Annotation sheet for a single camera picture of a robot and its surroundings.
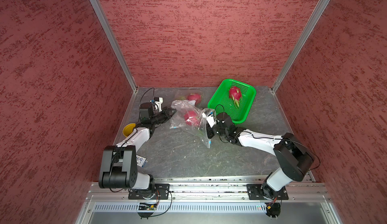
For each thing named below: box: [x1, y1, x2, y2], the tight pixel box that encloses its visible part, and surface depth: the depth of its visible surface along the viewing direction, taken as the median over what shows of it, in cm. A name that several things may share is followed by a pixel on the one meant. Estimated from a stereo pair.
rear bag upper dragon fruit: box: [180, 92, 202, 104], surface depth 108 cm
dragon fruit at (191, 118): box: [183, 110, 200, 127], surface depth 81 cm
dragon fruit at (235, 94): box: [228, 85, 242, 107], surface depth 111 cm
